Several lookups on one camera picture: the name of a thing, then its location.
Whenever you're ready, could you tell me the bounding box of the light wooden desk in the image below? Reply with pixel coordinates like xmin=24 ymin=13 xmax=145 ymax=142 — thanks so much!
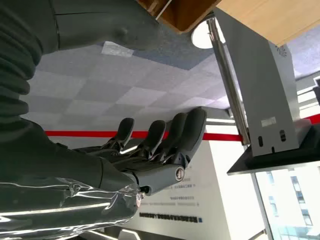
xmin=137 ymin=0 xmax=320 ymax=47

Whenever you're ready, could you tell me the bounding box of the red barrier belt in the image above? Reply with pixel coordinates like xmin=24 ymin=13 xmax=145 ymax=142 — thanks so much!
xmin=45 ymin=130 xmax=244 ymax=143
xmin=305 ymin=113 xmax=320 ymax=125

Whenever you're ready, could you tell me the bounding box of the white wall info board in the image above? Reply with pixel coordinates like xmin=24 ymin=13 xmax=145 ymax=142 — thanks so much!
xmin=122 ymin=140 xmax=232 ymax=240

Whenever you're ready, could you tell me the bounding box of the grey kiosk stand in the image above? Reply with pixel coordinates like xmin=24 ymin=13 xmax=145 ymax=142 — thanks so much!
xmin=214 ymin=7 xmax=320 ymax=176

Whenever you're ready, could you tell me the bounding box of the chrome stanchion with round base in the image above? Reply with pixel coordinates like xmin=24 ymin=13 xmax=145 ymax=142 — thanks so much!
xmin=191 ymin=18 xmax=251 ymax=147

